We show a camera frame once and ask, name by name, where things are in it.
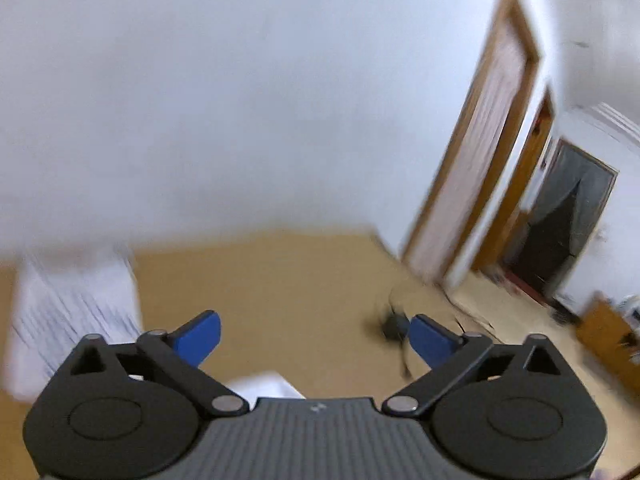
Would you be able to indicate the dark door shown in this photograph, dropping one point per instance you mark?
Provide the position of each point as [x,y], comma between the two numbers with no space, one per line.
[560,230]

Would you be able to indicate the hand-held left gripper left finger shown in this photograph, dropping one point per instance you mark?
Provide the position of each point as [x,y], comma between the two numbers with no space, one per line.
[197,337]

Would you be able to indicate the wooden door frame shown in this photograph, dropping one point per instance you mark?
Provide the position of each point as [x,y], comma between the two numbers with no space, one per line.
[517,185]

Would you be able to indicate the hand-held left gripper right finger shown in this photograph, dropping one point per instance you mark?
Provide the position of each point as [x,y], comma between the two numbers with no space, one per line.
[432,340]

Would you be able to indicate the wooden door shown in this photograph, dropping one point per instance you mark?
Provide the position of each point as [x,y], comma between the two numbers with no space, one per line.
[475,160]

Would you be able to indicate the white printed paper sheet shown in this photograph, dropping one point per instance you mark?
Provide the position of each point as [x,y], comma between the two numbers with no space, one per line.
[65,310]

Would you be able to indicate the wooden furniture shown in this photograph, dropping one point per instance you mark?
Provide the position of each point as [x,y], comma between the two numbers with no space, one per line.
[605,340]

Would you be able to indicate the white and pink sweatshirt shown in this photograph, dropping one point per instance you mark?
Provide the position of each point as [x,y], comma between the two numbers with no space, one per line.
[265,386]

